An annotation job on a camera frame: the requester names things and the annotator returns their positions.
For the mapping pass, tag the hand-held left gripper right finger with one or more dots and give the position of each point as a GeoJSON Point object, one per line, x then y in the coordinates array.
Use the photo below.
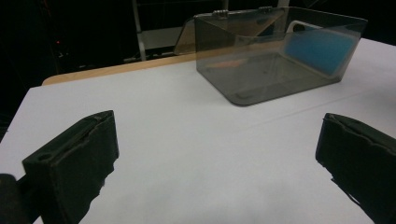
{"type": "Point", "coordinates": [361, 161]}

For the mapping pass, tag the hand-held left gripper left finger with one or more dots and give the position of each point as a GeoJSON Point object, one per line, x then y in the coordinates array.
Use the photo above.
{"type": "Point", "coordinates": [73, 168]}

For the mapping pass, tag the transparent grey plastic box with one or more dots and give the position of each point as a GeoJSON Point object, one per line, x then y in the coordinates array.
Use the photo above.
{"type": "Point", "coordinates": [264, 77]}

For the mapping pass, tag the wooden table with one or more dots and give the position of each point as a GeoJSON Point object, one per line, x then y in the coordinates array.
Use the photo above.
{"type": "Point", "coordinates": [118, 69]}

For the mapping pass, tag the white metal stand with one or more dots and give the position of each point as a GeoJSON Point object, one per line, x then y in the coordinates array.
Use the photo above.
{"type": "Point", "coordinates": [158, 37]}

